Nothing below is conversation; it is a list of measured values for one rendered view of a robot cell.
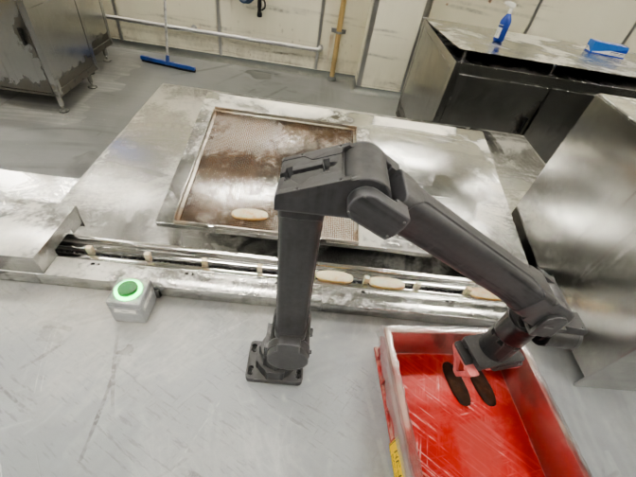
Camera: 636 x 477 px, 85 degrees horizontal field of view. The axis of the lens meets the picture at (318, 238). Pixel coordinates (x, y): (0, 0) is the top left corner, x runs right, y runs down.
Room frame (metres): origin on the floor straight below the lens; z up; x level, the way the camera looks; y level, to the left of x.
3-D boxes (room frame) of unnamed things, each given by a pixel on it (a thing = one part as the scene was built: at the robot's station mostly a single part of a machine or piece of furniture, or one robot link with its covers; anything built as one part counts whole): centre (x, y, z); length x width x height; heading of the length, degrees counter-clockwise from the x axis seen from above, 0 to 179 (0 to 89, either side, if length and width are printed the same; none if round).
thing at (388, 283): (0.59, -0.20, 0.86); 0.10 x 0.04 x 0.01; 96
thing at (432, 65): (2.89, -1.50, 0.51); 1.93 x 1.05 x 1.02; 96
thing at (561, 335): (0.37, -0.41, 1.11); 0.11 x 0.09 x 0.12; 95
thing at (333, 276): (0.58, -0.06, 0.86); 0.10 x 0.04 x 0.01; 96
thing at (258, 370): (0.33, 0.04, 0.86); 0.12 x 0.09 x 0.08; 96
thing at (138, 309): (0.40, 0.38, 0.84); 0.08 x 0.08 x 0.11; 6
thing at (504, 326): (0.37, -0.38, 1.07); 0.07 x 0.06 x 0.07; 95
